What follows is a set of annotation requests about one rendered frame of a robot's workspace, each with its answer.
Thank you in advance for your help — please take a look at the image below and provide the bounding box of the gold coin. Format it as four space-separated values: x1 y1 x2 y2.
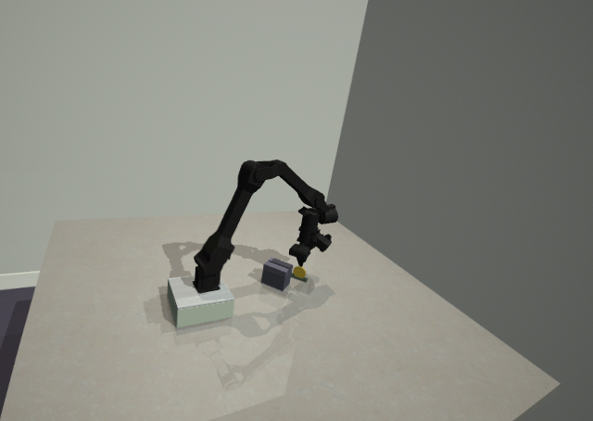
293 266 306 278

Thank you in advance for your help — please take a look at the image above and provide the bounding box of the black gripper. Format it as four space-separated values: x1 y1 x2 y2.
289 224 319 267

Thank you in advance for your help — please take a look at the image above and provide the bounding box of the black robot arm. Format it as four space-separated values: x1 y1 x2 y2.
193 159 338 293

